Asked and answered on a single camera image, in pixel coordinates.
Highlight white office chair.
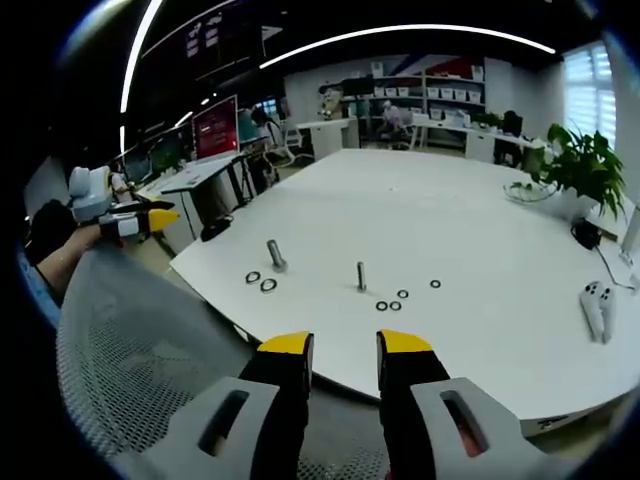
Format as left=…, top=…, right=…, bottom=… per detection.
left=268, top=119, right=312, bottom=168

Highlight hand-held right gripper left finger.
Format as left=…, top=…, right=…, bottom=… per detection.
left=117, top=330, right=317, bottom=480

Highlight green potted plant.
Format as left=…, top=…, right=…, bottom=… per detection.
left=530, top=121, right=627, bottom=222

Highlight window blind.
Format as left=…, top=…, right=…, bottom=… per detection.
left=563, top=41, right=617, bottom=147

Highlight person's left hand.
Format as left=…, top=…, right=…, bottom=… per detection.
left=23, top=198, right=77, bottom=267

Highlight white storage shelves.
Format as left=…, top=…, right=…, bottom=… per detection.
left=370, top=60, right=487, bottom=127

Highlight large threaded stud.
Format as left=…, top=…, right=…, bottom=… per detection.
left=265, top=239, right=290, bottom=274

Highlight thin cable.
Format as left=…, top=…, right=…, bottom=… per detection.
left=593, top=243, right=637, bottom=292

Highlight red screen monitor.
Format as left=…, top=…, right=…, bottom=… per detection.
left=191, top=93, right=239, bottom=162

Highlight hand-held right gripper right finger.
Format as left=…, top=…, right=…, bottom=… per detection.
left=375, top=328, right=567, bottom=480

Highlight grey mesh office chair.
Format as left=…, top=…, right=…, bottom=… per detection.
left=54, top=246, right=394, bottom=480

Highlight desk with black legs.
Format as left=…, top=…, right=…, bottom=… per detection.
left=159, top=148, right=269, bottom=242

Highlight long ceiling light strip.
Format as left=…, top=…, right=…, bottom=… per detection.
left=118, top=0, right=167, bottom=117
left=258, top=23, right=557, bottom=71

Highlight small black device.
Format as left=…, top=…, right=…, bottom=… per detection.
left=570, top=218, right=602, bottom=250

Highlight white controller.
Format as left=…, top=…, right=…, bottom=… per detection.
left=578, top=281, right=617, bottom=345

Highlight black office chair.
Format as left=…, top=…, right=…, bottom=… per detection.
left=493, top=109, right=525, bottom=167

